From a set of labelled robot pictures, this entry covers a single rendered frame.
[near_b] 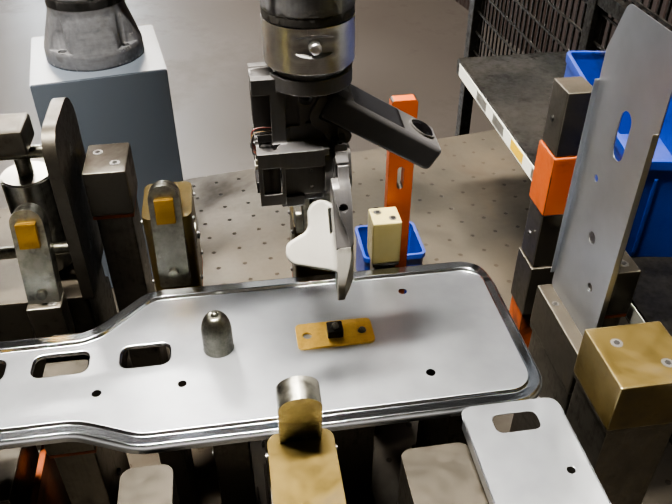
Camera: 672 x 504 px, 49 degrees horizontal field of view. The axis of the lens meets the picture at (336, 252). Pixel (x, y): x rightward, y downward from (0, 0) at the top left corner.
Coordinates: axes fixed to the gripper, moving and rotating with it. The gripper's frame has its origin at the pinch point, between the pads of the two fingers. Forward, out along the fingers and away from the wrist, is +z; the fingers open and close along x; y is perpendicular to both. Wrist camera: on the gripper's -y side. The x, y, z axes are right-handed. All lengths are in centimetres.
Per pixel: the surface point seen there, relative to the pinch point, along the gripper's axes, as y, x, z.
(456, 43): -120, -322, 114
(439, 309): -12.2, -1.9, 11.3
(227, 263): 12, -53, 41
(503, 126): -32, -39, 9
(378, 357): -3.8, 4.4, 11.2
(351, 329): -1.6, 0.0, 10.9
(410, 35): -97, -337, 114
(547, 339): -24.7, 0.9, 15.4
